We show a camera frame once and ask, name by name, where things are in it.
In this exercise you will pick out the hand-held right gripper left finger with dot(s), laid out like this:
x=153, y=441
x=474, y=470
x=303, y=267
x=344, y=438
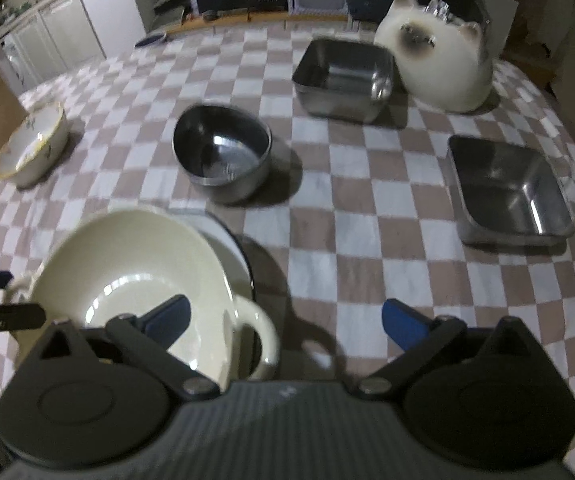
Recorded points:
x=170, y=322

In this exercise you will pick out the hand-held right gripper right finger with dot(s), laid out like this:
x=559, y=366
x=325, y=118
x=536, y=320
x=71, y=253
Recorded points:
x=402, y=325

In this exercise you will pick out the white blue-rimmed plate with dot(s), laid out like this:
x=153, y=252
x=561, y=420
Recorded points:
x=232, y=255

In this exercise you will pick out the round steel bowl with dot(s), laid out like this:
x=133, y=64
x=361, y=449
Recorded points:
x=222, y=152

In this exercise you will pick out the square steel container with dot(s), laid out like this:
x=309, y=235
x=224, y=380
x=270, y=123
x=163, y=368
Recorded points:
x=510, y=192
x=342, y=80

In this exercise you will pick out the brown checkered tablecloth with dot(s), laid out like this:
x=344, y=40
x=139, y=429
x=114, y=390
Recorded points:
x=357, y=240

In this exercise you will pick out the white floral bowl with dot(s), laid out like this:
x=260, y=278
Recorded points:
x=29, y=147

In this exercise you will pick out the white kitchen cabinet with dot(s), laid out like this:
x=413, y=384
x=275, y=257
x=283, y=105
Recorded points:
x=52, y=40

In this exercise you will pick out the white cat-shaped jar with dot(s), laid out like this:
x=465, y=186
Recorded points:
x=442, y=65

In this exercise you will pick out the low wooden-top cabinet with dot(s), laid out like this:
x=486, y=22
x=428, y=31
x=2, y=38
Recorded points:
x=227, y=20

